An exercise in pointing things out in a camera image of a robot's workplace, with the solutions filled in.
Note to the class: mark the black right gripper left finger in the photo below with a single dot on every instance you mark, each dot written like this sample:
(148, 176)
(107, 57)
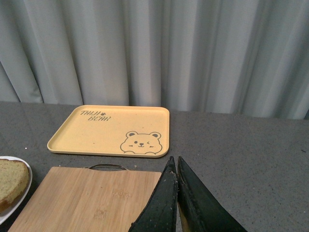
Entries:
(160, 213)

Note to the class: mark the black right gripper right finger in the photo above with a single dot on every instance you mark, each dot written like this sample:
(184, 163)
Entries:
(199, 209)

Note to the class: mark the bread slice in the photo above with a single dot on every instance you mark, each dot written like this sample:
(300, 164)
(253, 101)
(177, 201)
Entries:
(14, 178)

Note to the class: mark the white round plate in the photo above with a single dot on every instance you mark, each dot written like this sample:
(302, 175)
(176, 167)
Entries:
(4, 215)

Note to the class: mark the bamboo cutting board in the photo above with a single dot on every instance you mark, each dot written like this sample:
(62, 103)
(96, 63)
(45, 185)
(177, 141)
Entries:
(85, 200)

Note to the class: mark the yellow bear tray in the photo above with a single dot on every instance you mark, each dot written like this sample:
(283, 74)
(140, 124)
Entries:
(129, 131)

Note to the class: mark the grey curtain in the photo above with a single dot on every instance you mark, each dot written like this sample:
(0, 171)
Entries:
(224, 56)

